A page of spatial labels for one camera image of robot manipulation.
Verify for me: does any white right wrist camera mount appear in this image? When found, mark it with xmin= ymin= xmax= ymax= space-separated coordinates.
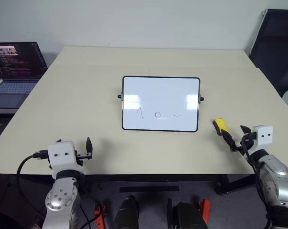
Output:
xmin=249 ymin=125 xmax=274 ymax=156

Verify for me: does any black table foot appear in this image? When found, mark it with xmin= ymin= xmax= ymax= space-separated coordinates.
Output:
xmin=214 ymin=174 xmax=254 ymax=195

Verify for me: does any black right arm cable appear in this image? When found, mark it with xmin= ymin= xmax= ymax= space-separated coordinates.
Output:
xmin=240 ymin=136 xmax=275 ymax=229

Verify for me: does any orange bracket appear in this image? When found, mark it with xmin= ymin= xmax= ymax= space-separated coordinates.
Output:
xmin=198 ymin=198 xmax=212 ymax=225
xmin=93 ymin=204 xmax=107 ymax=228

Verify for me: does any black office chair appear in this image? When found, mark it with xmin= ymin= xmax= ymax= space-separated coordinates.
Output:
xmin=249 ymin=9 xmax=288 ymax=108

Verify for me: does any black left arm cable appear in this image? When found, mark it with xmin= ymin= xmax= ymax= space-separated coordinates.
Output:
xmin=16 ymin=149 xmax=49 ymax=198

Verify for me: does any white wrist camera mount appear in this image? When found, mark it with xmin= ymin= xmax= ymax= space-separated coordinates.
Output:
xmin=47 ymin=141 xmax=84 ymax=180
xmin=249 ymin=125 xmax=274 ymax=156

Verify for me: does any dark rounded shape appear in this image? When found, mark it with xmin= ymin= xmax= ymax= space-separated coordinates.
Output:
xmin=112 ymin=195 xmax=140 ymax=229
xmin=171 ymin=201 xmax=208 ymax=229

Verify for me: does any open grey laptop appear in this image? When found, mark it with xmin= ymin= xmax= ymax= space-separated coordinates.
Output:
xmin=0 ymin=42 xmax=48 ymax=110

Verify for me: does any yellow sponge with dark scrubber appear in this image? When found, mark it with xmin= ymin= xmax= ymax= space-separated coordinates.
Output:
xmin=212 ymin=117 xmax=229 ymax=136

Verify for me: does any black table crossbar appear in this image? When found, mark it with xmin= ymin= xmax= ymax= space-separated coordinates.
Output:
xmin=119 ymin=186 xmax=180 ymax=193

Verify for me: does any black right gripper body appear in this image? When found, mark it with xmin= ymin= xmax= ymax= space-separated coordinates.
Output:
xmin=230 ymin=132 xmax=257 ymax=156

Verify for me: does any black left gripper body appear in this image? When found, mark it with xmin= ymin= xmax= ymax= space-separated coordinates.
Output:
xmin=75 ymin=148 xmax=93 ymax=167

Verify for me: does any white board with black frame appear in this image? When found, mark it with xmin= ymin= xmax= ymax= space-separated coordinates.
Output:
xmin=117 ymin=75 xmax=205 ymax=133

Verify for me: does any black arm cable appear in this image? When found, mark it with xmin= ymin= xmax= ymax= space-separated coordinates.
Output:
xmin=16 ymin=149 xmax=49 ymax=198
xmin=240 ymin=136 xmax=275 ymax=229

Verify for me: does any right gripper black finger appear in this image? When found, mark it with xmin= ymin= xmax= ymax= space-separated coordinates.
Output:
xmin=221 ymin=129 xmax=238 ymax=152
xmin=239 ymin=125 xmax=252 ymax=136

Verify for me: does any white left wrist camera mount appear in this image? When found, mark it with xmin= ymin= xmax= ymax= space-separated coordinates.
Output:
xmin=47 ymin=141 xmax=84 ymax=180

